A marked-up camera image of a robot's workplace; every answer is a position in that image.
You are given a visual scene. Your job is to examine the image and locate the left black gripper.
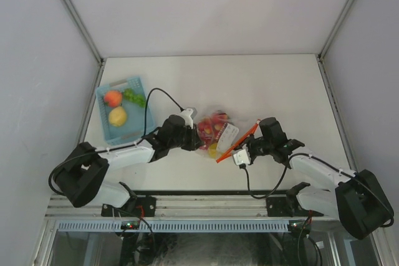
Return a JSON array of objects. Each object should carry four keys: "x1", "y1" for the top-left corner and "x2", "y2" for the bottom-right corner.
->
[{"x1": 168, "y1": 122, "x2": 203, "y2": 151}]

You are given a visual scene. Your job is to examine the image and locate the red fake strawberries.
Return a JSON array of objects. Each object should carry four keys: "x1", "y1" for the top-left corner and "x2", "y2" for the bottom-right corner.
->
[{"x1": 197, "y1": 110, "x2": 231, "y2": 138}]

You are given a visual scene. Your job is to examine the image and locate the yellow fake lemon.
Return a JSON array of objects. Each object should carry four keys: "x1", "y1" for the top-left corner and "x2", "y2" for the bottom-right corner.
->
[{"x1": 208, "y1": 143, "x2": 218, "y2": 159}]

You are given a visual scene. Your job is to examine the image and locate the clear zip top bag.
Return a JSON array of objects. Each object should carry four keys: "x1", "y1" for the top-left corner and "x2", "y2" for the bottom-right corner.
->
[{"x1": 194, "y1": 106, "x2": 260, "y2": 163}]

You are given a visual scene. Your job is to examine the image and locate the yellow fake pear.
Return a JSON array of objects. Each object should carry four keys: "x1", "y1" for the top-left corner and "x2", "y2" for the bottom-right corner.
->
[{"x1": 108, "y1": 106, "x2": 128, "y2": 127}]

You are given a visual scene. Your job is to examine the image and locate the green fake grape bunch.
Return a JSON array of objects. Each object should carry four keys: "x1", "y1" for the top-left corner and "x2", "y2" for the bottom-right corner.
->
[{"x1": 122, "y1": 88, "x2": 146, "y2": 108}]

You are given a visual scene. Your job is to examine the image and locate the orange fake peach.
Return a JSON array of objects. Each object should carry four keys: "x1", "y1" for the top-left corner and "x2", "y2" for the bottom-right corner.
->
[{"x1": 103, "y1": 90, "x2": 123, "y2": 108}]

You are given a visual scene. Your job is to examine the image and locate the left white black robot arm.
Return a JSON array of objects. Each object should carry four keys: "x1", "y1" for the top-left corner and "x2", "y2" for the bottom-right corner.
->
[{"x1": 49, "y1": 108, "x2": 203, "y2": 216}]

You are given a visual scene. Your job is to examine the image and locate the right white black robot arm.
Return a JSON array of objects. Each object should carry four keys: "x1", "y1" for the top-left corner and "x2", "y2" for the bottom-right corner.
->
[{"x1": 233, "y1": 117, "x2": 395, "y2": 239}]

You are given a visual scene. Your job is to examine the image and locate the light blue plastic basket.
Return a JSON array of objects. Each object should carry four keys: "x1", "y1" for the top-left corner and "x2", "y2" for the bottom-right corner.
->
[{"x1": 95, "y1": 76, "x2": 156, "y2": 145}]

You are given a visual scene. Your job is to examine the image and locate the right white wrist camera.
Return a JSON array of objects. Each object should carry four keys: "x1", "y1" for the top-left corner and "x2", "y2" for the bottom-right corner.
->
[{"x1": 232, "y1": 149, "x2": 251, "y2": 168}]

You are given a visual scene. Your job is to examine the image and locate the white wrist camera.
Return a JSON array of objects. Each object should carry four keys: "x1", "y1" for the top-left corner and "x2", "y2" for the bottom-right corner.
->
[
  {"x1": 179, "y1": 107, "x2": 197, "y2": 129},
  {"x1": 232, "y1": 149, "x2": 251, "y2": 168}
]

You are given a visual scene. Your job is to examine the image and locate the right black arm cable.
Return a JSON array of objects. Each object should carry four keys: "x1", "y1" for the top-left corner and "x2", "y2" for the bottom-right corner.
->
[{"x1": 238, "y1": 163, "x2": 289, "y2": 200}]

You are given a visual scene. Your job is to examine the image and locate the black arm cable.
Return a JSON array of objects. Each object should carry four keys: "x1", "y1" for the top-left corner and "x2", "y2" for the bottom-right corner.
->
[
  {"x1": 48, "y1": 87, "x2": 188, "y2": 197},
  {"x1": 238, "y1": 163, "x2": 289, "y2": 200}
]

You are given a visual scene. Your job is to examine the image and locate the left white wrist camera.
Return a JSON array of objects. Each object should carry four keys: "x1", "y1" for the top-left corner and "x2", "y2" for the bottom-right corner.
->
[{"x1": 179, "y1": 107, "x2": 197, "y2": 129}]

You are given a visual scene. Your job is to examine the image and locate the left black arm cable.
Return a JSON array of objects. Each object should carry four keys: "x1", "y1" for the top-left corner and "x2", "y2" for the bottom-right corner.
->
[{"x1": 48, "y1": 87, "x2": 188, "y2": 197}]

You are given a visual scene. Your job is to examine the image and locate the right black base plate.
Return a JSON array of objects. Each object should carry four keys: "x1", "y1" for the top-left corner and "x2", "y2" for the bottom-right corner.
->
[{"x1": 266, "y1": 196, "x2": 310, "y2": 217}]

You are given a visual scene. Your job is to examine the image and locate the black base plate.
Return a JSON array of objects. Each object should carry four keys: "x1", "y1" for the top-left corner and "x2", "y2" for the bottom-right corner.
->
[
  {"x1": 266, "y1": 196, "x2": 310, "y2": 217},
  {"x1": 101, "y1": 196, "x2": 156, "y2": 218}
]

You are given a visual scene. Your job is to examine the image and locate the aluminium front rail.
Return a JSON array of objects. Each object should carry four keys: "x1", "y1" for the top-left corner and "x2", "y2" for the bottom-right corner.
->
[{"x1": 45, "y1": 195, "x2": 293, "y2": 219}]

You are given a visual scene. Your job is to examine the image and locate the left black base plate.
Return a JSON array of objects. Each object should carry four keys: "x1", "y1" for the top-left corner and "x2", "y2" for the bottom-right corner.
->
[{"x1": 101, "y1": 196, "x2": 156, "y2": 218}]

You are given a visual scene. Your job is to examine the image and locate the light blue slotted cable duct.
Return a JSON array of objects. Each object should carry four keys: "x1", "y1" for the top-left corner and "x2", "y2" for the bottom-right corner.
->
[{"x1": 57, "y1": 219, "x2": 290, "y2": 233}]

